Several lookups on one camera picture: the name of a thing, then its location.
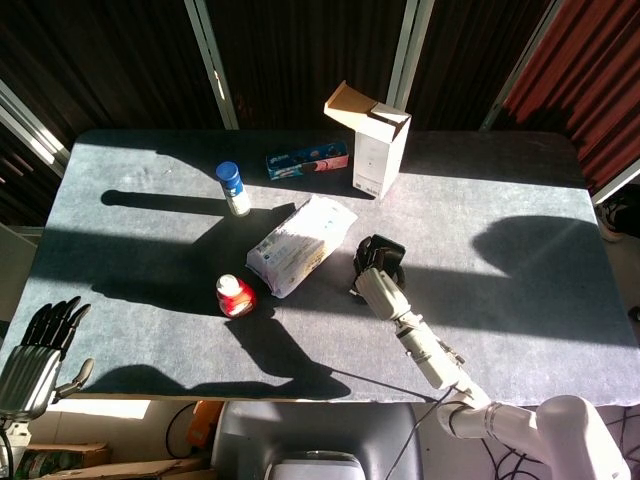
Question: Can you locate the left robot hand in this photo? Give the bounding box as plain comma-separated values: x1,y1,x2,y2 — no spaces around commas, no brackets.
0,295,96,421

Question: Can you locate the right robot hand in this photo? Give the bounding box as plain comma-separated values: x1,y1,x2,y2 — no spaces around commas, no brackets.
350,235,417,323

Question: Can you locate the blue-grey table cloth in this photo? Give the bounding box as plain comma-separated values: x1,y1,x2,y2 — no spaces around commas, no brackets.
0,128,640,408

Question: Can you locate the white paper tissue pack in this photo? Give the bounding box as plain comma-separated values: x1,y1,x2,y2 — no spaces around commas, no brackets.
245,194,359,300

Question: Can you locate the brown cardboard box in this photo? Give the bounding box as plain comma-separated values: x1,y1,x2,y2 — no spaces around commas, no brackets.
13,441,112,480

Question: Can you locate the tall open white carton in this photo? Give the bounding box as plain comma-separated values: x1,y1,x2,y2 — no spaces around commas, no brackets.
323,80,413,201

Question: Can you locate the flat brown cardboard sheet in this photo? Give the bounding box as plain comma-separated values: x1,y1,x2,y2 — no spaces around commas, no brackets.
43,455,212,480

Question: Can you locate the red ketchup squeeze bottle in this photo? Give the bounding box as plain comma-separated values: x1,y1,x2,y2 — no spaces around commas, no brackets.
215,273,258,320

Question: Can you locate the blue cookie box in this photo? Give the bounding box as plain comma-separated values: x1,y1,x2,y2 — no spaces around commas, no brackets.
265,141,350,182

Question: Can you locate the grey robot torso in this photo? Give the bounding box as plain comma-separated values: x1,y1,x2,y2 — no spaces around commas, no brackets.
211,399,426,480

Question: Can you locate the orange device under table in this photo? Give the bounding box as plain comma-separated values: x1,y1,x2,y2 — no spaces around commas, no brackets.
186,399,225,447

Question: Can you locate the white bottle blue cap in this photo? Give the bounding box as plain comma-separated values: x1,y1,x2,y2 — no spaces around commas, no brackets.
215,160,252,218

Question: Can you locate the black and white shoe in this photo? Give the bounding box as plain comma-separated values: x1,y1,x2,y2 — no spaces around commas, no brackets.
596,183,640,244

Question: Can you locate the red curtain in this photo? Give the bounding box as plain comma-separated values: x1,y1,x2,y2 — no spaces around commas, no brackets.
503,0,640,192

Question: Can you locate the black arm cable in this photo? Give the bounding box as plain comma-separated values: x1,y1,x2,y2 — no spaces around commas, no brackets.
383,385,454,480

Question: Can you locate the black looped floor cable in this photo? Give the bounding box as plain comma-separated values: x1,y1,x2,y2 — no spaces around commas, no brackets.
164,401,197,460

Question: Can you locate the white window frame rail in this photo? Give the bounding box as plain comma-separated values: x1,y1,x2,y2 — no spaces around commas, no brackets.
0,78,72,177

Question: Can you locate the white window frame post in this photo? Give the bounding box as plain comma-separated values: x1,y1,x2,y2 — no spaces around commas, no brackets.
183,0,241,131
478,0,567,133
386,0,436,115

